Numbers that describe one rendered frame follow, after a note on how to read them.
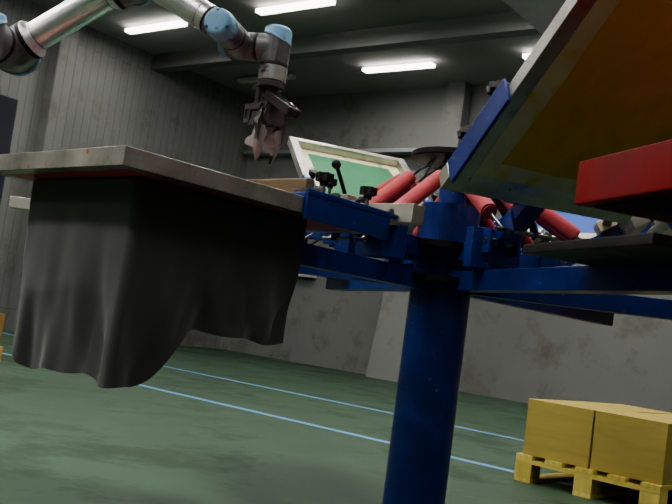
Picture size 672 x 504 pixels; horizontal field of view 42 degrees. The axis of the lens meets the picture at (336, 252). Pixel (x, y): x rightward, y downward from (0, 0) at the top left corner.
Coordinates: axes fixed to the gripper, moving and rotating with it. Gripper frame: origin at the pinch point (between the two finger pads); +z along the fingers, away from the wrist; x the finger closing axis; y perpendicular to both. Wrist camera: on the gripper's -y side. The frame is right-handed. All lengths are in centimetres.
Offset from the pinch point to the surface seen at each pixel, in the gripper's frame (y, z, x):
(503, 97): -62, -15, -12
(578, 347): 355, 33, -945
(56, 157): -3, 14, 61
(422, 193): -10, -2, -57
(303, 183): -16.8, 7.4, 1.7
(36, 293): 14, 43, 51
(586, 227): -11, -11, -168
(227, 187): -28.2, 15.4, 35.7
